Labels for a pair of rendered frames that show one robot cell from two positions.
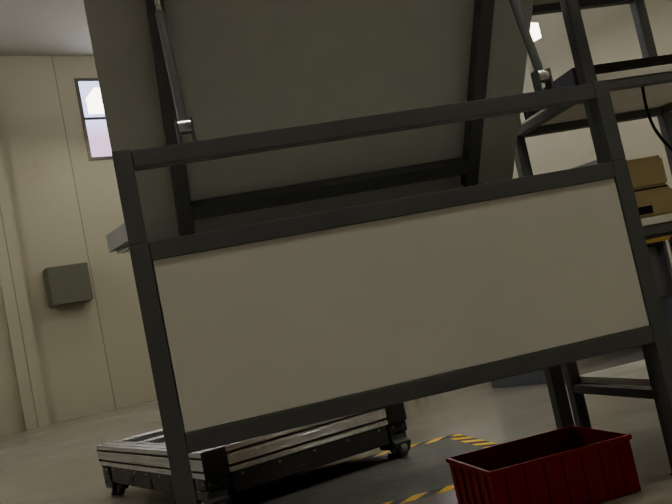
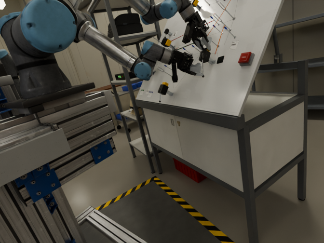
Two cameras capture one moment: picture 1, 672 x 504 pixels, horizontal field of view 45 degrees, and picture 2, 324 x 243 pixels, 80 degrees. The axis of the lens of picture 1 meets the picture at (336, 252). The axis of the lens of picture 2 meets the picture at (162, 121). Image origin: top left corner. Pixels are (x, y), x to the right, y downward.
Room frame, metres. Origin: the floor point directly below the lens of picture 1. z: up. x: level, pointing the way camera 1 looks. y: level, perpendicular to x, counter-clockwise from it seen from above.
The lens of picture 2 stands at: (2.78, 1.27, 1.19)
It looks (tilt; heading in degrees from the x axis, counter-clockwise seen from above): 18 degrees down; 257
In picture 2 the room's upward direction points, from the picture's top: 13 degrees counter-clockwise
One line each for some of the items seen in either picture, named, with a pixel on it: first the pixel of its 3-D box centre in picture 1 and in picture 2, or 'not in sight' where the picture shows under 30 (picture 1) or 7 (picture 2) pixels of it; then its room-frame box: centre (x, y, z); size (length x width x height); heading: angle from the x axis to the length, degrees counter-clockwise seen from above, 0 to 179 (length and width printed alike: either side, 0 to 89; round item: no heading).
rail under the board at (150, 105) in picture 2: not in sight; (171, 108); (2.39, -0.01, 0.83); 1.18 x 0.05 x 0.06; 104
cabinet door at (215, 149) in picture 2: not in sight; (204, 146); (2.30, 0.25, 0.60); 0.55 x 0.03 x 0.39; 104
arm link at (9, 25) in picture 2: not in sight; (28, 40); (2.96, 0.54, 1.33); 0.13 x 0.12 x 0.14; 124
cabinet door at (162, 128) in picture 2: not in sight; (161, 129); (2.43, -0.28, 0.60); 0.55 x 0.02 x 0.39; 104
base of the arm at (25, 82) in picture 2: not in sight; (43, 78); (2.97, 0.53, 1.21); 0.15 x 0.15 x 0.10
